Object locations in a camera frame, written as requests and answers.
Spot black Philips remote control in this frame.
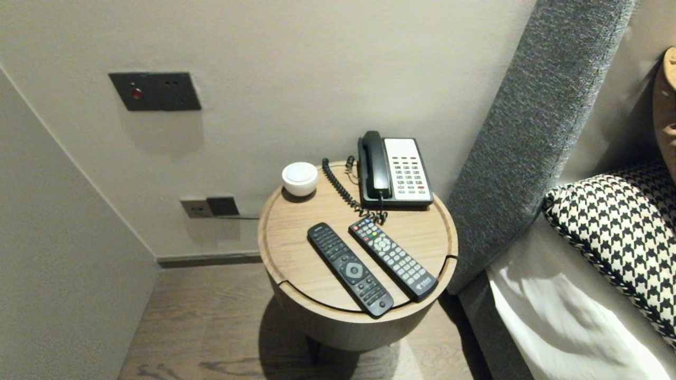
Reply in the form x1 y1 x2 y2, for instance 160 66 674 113
307 222 395 318

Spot black remote with grey buttons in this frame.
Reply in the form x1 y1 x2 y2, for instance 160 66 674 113
349 218 439 302

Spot white round bowl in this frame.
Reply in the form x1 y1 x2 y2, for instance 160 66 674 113
281 161 320 197

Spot black telephone handset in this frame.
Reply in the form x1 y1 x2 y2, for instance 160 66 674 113
361 130 393 200

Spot round wooden bedside table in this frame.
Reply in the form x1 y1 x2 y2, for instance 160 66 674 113
257 160 459 365

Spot black and white desk telephone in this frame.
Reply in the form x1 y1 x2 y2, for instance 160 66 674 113
358 136 435 210

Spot grey skirting board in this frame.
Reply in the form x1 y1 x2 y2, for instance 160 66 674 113
156 251 263 269

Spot grey fabric headboard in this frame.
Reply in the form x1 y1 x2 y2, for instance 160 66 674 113
446 0 637 295

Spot grey fabric bed base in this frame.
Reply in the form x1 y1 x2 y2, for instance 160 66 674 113
458 269 534 380

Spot white bed sheet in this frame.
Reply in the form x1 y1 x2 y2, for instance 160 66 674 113
486 211 676 380

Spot beige headboard panel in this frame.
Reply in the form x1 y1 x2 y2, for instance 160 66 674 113
560 0 676 185

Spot houndstooth black white pillow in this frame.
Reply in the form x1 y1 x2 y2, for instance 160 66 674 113
543 158 676 352

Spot brown cushion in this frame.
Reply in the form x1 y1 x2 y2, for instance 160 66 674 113
653 46 676 183

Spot black coiled phone cord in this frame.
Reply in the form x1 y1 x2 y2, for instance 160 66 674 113
322 155 389 225

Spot dark grey wall socket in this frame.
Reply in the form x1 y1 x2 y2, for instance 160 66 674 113
206 196 240 217

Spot beige wall socket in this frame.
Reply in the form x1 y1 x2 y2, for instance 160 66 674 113
180 198 214 219

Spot black wall switch panel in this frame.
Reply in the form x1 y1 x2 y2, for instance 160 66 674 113
108 72 202 112

